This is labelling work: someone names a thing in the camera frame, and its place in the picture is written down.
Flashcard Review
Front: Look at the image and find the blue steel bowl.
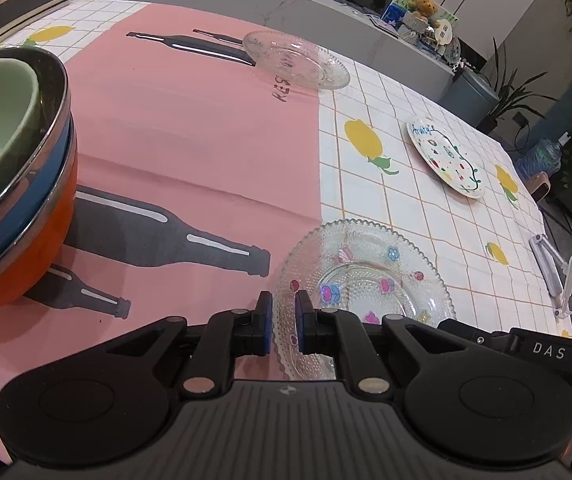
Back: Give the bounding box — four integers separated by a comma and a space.
0, 45, 77, 281

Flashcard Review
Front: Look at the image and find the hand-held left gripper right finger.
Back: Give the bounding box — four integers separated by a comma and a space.
294, 291, 466, 395

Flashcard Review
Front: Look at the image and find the white fruit print plate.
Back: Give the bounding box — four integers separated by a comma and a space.
406, 117, 486, 200

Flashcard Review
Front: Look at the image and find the black book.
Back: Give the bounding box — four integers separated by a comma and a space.
0, 0, 73, 48

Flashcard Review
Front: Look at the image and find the orange steel bowl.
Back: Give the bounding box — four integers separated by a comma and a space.
0, 152, 79, 315

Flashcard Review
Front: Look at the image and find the grey lidded trash can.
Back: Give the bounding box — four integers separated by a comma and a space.
440, 67, 499, 128

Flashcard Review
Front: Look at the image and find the blue water jug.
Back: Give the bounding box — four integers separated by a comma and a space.
516, 132, 564, 181

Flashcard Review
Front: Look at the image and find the white phone stand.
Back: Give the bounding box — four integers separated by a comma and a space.
530, 232, 572, 318

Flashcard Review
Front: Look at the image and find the flowered clear glass plate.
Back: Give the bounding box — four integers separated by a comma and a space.
272, 219, 456, 381

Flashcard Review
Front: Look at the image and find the plain clear glass plate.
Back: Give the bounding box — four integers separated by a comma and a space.
242, 30, 351, 91

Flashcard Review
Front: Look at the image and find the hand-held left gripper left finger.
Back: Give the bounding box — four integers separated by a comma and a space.
93, 291, 273, 396

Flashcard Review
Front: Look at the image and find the brown teddy bear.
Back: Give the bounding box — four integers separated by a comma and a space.
406, 0, 437, 25

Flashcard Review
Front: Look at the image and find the tall potted floor plant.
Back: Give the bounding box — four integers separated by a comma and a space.
486, 37, 559, 133

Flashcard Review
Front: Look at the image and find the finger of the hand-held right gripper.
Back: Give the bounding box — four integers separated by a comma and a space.
438, 318, 511, 361

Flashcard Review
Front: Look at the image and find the pink bottle print cloth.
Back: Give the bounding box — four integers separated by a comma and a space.
0, 2, 337, 461

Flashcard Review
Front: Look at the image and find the checked lemon print tablecloth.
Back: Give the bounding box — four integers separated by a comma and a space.
0, 0, 572, 461

